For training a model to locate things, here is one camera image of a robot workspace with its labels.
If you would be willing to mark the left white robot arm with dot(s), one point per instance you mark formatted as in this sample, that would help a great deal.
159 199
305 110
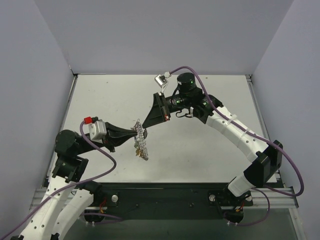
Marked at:
67 194

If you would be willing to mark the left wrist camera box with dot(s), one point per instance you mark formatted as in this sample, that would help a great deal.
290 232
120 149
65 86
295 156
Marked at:
97 128

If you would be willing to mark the metal disc keyring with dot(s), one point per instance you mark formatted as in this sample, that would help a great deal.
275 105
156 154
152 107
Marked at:
139 141

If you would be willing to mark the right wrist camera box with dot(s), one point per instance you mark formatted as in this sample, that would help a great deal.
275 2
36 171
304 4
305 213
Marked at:
162 80

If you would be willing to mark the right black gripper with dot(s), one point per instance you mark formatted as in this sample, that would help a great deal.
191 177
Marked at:
163 107

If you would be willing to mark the black key tag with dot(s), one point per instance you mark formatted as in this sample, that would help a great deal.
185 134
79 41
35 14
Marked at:
145 134

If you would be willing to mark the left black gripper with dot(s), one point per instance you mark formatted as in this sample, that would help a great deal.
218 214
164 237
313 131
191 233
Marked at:
108 136

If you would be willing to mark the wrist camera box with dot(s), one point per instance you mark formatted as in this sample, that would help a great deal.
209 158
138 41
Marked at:
162 80
97 128

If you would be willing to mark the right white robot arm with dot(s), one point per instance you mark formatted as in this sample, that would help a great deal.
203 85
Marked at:
265 158

